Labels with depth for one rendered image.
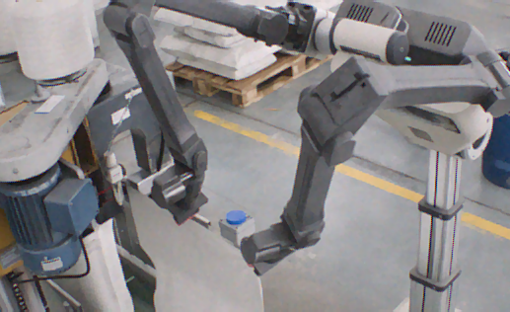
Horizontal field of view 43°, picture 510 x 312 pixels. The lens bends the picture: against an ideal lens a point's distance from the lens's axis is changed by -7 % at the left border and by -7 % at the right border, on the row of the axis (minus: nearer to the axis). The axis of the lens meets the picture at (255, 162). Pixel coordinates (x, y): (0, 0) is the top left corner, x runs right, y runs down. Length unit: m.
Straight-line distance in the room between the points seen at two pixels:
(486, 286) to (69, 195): 2.10
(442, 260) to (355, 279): 1.16
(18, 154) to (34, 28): 0.26
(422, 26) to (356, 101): 0.53
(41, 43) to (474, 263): 2.34
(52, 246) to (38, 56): 0.43
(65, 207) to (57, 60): 0.31
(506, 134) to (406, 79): 2.56
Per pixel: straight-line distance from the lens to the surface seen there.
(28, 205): 1.49
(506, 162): 3.66
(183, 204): 1.63
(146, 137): 1.87
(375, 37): 1.35
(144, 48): 1.35
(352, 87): 0.98
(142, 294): 2.58
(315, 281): 3.10
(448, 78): 1.11
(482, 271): 3.18
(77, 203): 1.46
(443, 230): 1.93
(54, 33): 1.40
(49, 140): 1.44
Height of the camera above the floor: 2.05
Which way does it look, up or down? 31 degrees down
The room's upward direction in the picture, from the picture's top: 6 degrees counter-clockwise
